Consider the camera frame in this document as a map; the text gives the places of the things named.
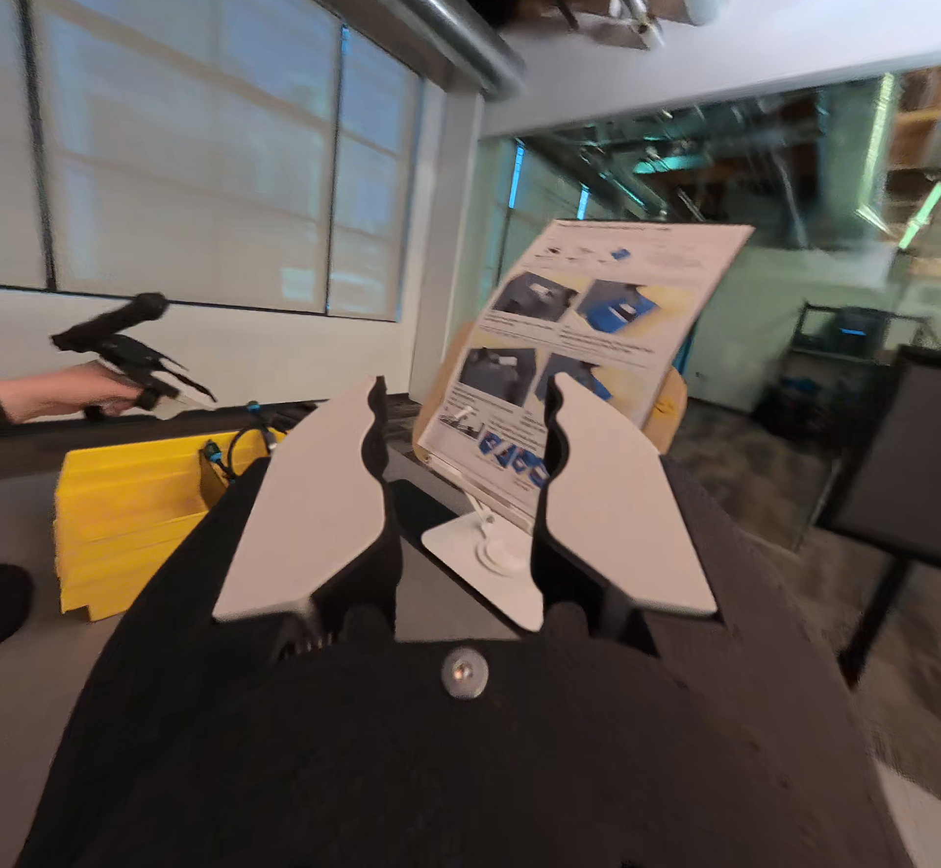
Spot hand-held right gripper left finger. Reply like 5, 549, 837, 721
212, 376, 404, 625

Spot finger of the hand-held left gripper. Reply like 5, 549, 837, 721
152, 354, 220, 406

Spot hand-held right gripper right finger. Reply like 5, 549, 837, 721
530, 372, 721, 622

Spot braided hdmi cable green plugs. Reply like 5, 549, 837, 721
198, 398, 283, 484

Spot yellow plastic bin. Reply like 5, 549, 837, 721
53, 425, 291, 624

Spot person's left hand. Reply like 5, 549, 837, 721
56, 360, 148, 424

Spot instruction sheet on stand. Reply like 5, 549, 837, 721
439, 317, 692, 458

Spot black mat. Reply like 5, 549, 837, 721
383, 445, 489, 534

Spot white stand base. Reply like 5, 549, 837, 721
421, 504, 551, 634

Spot printed instruction sheet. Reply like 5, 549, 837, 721
415, 217, 757, 534

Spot black shelf rack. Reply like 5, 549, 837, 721
777, 301, 930, 446

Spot black monitor on stand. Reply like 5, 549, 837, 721
814, 345, 941, 688

